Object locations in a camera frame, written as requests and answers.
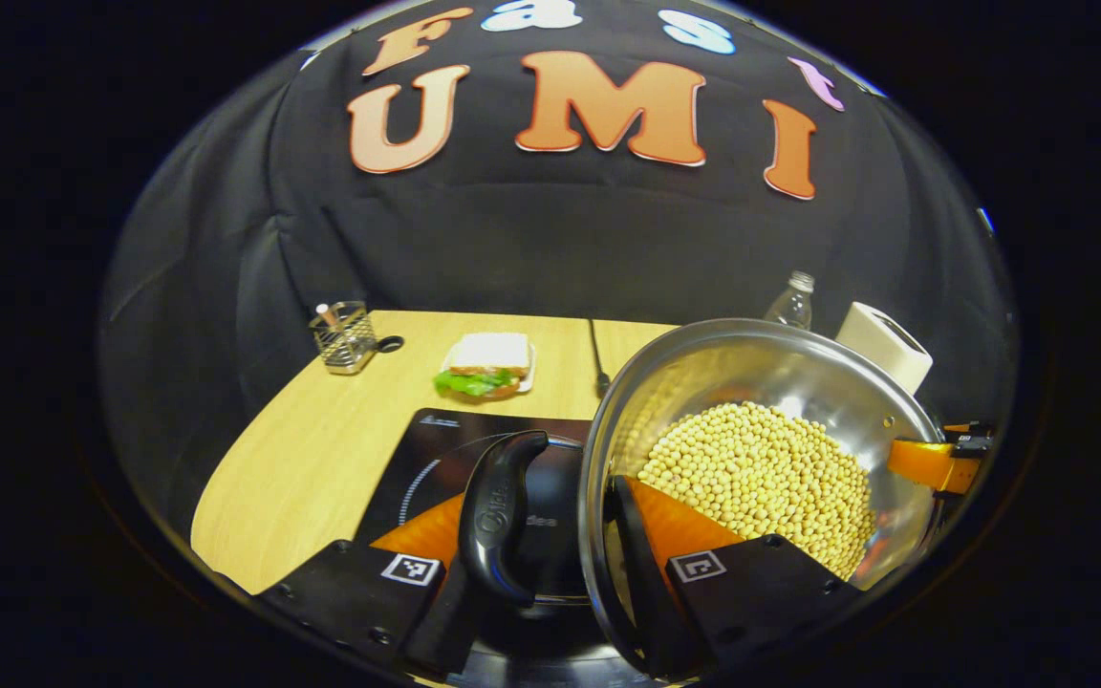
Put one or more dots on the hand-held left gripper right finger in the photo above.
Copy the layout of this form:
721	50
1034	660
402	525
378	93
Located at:
751	592

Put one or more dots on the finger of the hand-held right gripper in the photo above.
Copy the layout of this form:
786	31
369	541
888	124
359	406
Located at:
928	463

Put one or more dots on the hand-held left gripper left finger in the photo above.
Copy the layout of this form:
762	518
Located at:
359	592

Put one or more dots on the heap of soybeans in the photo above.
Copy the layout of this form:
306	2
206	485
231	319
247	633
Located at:
761	468

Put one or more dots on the black induction cooktop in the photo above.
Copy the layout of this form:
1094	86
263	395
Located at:
436	459

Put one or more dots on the white boxy appliance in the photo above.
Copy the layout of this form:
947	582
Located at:
885	346

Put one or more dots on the clear plastic water bottle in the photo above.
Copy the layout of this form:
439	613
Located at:
789	304

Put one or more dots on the small round black object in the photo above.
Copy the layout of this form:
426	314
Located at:
390	343

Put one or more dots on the sandwich with lettuce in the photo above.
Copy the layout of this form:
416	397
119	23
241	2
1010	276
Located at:
484	368

